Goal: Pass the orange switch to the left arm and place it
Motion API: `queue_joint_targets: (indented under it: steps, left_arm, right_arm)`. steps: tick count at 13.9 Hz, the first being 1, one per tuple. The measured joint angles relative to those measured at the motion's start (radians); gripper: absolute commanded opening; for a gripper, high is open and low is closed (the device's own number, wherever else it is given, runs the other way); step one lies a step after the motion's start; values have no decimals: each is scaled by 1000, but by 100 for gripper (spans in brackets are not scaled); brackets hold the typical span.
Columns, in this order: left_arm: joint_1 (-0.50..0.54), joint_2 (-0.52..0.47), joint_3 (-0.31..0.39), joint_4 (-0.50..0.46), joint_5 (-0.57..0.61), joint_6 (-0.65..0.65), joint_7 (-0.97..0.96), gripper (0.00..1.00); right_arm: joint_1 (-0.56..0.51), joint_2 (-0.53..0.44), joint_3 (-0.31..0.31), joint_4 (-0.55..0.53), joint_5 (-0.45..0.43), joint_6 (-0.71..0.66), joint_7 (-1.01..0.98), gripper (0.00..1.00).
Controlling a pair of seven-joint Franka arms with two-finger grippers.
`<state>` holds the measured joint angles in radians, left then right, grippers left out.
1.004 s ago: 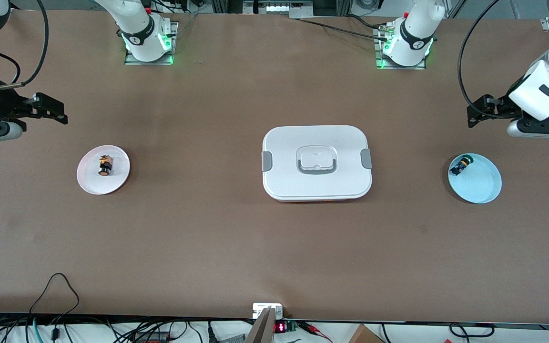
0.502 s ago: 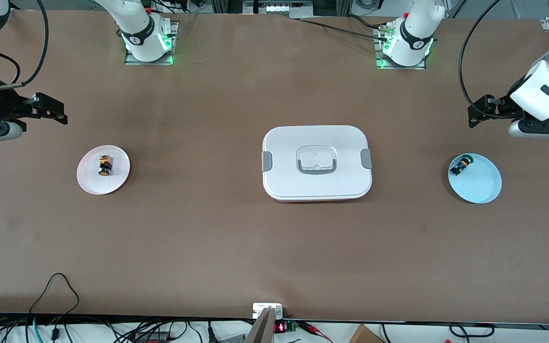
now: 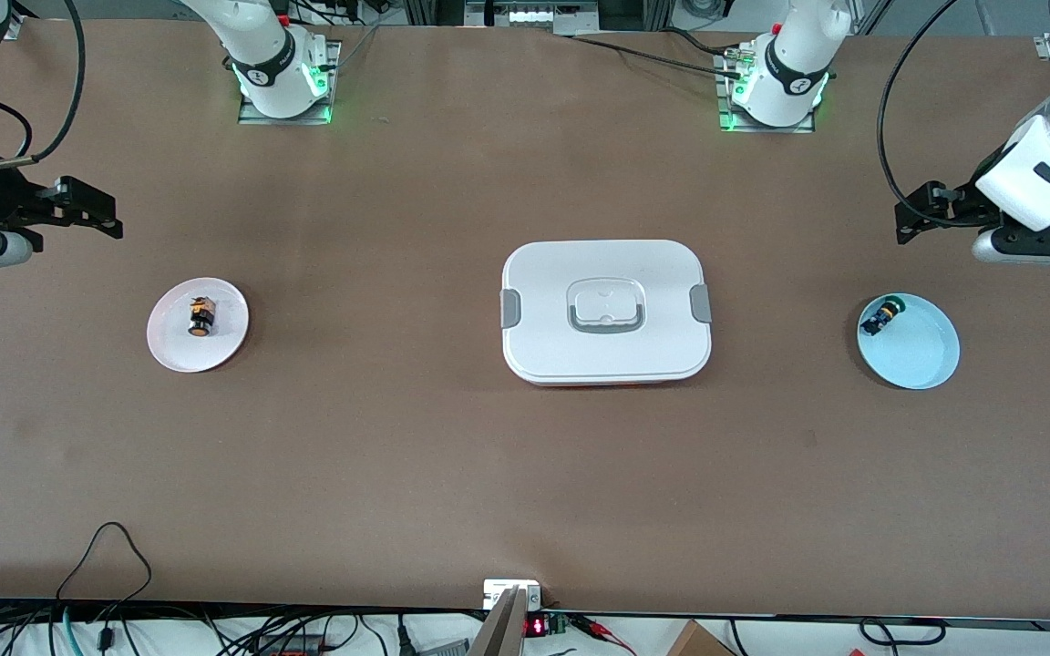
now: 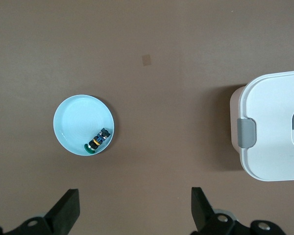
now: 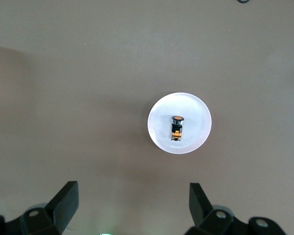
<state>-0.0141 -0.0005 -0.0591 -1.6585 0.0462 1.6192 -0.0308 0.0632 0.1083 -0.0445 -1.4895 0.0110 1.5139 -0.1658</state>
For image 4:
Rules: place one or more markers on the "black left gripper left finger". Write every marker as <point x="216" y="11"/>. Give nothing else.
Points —
<point x="63" y="210"/>

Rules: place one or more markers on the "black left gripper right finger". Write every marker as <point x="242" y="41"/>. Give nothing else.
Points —
<point x="203" y="210"/>

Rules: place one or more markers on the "white lidded box grey latches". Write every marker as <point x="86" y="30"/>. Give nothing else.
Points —
<point x="267" y="117"/>

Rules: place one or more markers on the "light blue round plate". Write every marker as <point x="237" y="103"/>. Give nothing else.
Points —
<point x="76" y="122"/>

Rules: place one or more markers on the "square brown tape patch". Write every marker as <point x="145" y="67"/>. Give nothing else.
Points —
<point x="146" y="60"/>

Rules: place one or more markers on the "green push-button switch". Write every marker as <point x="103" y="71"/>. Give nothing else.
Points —
<point x="98" y="140"/>

